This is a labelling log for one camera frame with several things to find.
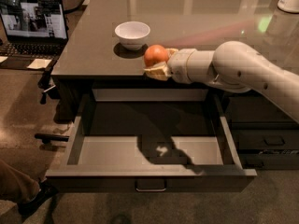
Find person's brown trouser leg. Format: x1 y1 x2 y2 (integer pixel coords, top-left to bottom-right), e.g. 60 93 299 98
0 160 40 203

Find black shoe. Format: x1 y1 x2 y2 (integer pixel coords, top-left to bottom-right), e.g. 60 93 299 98
18 180 58 217

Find orange fruit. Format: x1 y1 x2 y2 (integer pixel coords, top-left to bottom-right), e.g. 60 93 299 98
144 45 169 67

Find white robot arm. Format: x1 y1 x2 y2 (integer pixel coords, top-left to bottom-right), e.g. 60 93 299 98
143 41 299 122

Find metal drawer handle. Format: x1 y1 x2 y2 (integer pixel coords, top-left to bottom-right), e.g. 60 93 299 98
135 179 166 192

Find white cylindrical robot base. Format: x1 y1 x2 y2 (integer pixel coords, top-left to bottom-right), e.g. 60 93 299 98
278 0 299 13

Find open black laptop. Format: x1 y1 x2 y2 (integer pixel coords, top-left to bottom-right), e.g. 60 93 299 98
0 0 68 59

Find black chair base leg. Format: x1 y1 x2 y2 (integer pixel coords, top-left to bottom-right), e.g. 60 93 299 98
35 133 69 144

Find white paper note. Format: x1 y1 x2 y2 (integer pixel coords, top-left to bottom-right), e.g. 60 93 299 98
27 59 51 70

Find dark lower side drawers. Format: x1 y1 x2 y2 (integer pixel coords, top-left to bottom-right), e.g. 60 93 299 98
222 94 299 170

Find white ceramic bowl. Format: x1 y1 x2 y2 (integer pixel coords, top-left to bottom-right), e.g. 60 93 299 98
114 21 150 50

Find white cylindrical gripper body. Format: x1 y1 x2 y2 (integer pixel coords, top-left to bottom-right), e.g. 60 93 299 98
167 49 195 84

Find open grey top drawer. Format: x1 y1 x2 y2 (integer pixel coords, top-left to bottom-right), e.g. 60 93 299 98
46 94 257 192

